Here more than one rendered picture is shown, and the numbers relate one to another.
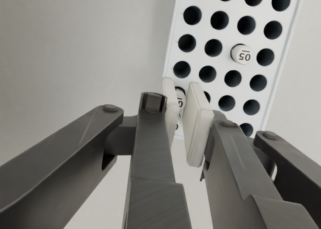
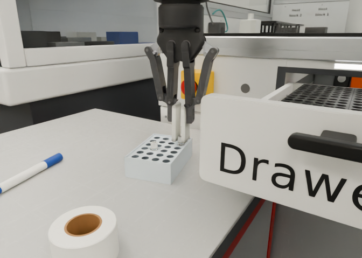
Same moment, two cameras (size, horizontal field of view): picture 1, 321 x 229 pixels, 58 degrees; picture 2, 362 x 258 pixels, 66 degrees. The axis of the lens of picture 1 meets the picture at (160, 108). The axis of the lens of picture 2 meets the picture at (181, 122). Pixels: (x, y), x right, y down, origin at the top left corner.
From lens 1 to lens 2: 0.44 m
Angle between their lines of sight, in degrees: 55
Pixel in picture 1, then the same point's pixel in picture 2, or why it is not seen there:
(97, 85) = not seen: hidden behind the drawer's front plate
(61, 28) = not seen: hidden behind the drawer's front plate
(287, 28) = (134, 152)
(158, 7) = (183, 177)
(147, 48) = (190, 169)
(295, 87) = not seen: hidden behind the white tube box
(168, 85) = (183, 128)
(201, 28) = (167, 153)
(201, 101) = (174, 115)
